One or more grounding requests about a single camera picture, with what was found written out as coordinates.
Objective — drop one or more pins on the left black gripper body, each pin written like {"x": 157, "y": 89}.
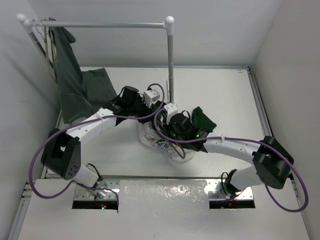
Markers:
{"x": 138, "y": 108}

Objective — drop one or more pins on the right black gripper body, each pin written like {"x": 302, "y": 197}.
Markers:
{"x": 171, "y": 131}

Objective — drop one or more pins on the green and white t-shirt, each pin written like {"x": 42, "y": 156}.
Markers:
{"x": 151, "y": 135}

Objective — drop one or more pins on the wooden clothes hanger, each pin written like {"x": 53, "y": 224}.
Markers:
{"x": 178, "y": 150}

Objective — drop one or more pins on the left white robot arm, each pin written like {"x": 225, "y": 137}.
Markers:
{"x": 62, "y": 155}

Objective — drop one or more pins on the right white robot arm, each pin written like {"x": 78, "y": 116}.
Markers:
{"x": 270, "y": 163}

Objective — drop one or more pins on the grey t-shirt on hanger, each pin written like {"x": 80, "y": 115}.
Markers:
{"x": 81, "y": 93}

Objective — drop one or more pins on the wooden hanger under grey shirt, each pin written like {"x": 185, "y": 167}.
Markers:
{"x": 50, "y": 53}

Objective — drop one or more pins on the white foam front panel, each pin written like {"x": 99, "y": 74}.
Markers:
{"x": 160, "y": 210}

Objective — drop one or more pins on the white and silver clothes rack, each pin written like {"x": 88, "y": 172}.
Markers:
{"x": 168, "y": 25}

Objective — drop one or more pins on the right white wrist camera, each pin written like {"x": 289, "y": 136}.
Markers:
{"x": 171, "y": 110}

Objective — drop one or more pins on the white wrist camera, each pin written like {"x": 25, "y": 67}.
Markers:
{"x": 171, "y": 110}
{"x": 150, "y": 96}

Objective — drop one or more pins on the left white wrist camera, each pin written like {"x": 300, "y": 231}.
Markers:
{"x": 150, "y": 96}

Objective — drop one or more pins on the spare wire hanger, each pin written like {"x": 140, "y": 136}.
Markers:
{"x": 37, "y": 31}

